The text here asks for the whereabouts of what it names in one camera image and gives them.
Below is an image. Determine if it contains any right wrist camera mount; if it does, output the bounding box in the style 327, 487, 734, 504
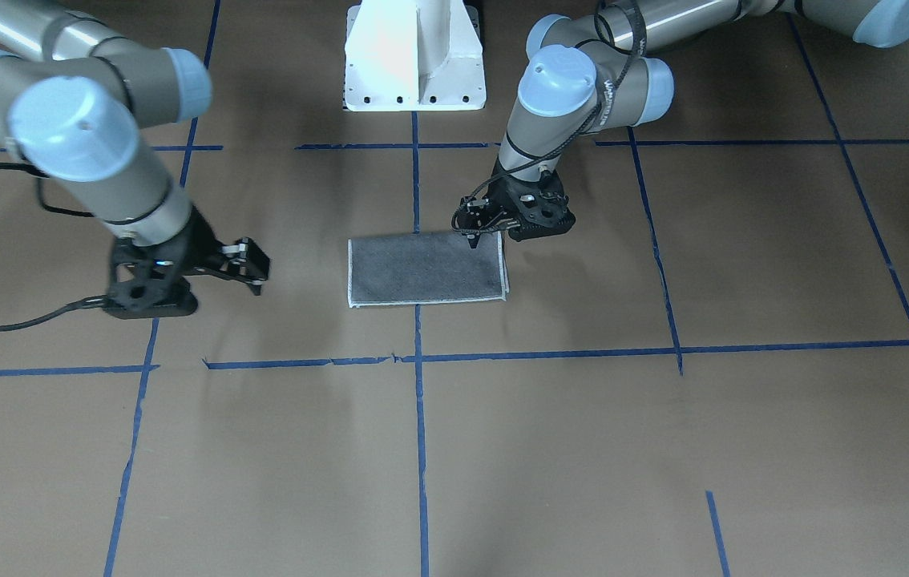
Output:
100, 262, 199, 319

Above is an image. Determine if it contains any pink towel grey back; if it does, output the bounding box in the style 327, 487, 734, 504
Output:
347, 232, 511, 308

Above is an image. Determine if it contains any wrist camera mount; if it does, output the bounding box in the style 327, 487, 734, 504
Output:
508, 191, 576, 241
100, 262, 199, 319

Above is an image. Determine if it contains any black braided cable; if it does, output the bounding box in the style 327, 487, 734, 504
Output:
467, 0, 648, 211
0, 160, 115, 333

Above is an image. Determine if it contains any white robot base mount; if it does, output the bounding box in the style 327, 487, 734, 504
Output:
342, 1, 487, 113

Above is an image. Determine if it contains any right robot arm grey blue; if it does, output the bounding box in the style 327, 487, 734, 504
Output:
0, 1, 270, 299

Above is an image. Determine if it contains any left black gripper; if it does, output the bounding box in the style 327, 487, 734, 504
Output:
451, 175, 560, 249

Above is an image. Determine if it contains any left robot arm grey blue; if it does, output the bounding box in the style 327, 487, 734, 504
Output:
450, 1, 909, 246

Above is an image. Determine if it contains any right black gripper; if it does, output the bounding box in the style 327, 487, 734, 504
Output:
109, 207, 271, 297

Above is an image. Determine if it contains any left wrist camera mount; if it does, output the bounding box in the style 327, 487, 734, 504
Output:
508, 191, 576, 241

